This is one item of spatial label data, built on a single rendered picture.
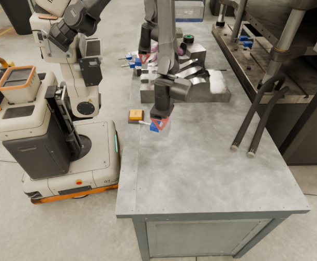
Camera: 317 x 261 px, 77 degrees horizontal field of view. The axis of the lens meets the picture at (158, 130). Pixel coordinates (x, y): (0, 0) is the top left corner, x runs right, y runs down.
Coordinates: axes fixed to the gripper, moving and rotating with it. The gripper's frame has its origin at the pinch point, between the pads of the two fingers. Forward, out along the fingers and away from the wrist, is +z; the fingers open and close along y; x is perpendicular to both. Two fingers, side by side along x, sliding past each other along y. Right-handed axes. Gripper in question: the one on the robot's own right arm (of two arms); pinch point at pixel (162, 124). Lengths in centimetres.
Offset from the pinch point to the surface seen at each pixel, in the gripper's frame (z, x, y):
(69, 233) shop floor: 94, 58, -31
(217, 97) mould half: 11.6, -18.2, 42.4
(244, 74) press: 17, -33, 83
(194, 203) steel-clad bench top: 15.5, -19.2, -20.6
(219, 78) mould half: 9, -17, 59
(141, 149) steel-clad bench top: 15.0, 8.8, -3.6
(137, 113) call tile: 11.1, 18.3, 15.0
